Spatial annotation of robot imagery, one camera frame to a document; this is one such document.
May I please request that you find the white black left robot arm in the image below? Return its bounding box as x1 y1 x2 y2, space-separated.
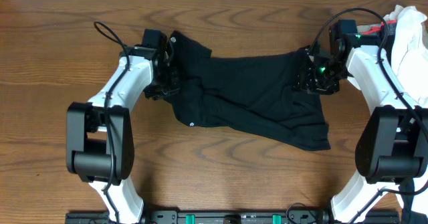
65 45 174 223

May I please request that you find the white crumpled garment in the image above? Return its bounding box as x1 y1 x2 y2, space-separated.
346 5 428 211

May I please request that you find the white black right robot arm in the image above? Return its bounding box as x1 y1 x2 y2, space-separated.
295 32 427 223

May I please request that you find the black t-shirt white logo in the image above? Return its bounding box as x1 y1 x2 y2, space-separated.
166 31 331 151

